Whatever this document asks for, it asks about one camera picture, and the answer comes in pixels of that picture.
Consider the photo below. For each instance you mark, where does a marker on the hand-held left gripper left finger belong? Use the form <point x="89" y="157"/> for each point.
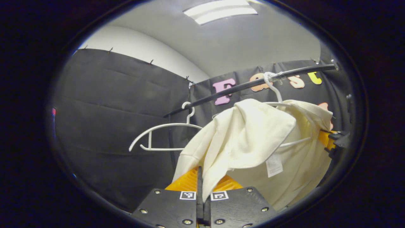
<point x="199" y="196"/>

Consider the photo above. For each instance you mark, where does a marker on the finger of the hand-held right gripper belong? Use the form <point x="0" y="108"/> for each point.
<point x="326" y="139"/>

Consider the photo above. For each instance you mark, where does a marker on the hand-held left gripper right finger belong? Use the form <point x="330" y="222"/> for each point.
<point x="240" y="205"/>

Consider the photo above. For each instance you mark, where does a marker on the cream button-up shirt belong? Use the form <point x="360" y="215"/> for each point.
<point x="246" y="136"/>

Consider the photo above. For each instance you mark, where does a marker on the white plastic clothes hanger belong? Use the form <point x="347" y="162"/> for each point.
<point x="274" y="90"/>
<point x="164" y="126"/>

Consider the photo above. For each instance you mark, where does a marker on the black metal clothes rack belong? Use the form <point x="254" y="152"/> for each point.
<point x="221" y="93"/>

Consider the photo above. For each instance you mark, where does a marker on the black backdrop cloth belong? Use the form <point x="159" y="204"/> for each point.
<point x="110" y="110"/>

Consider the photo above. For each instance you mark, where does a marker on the large ceiling light panel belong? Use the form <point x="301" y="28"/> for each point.
<point x="221" y="11"/>

